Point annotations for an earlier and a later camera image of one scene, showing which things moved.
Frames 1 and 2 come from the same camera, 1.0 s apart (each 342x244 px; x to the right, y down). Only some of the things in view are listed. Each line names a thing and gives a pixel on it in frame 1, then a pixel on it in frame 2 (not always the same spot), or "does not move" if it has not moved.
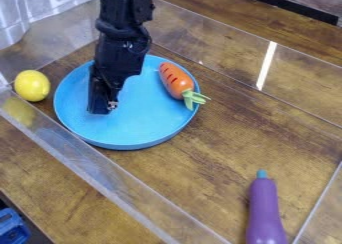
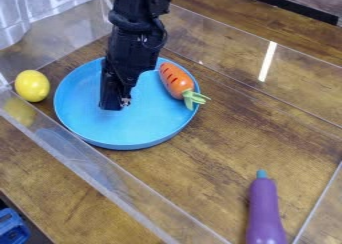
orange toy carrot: (176, 82) does not move
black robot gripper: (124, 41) -> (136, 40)
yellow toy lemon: (32, 85) does not move
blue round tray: (148, 114) does not move
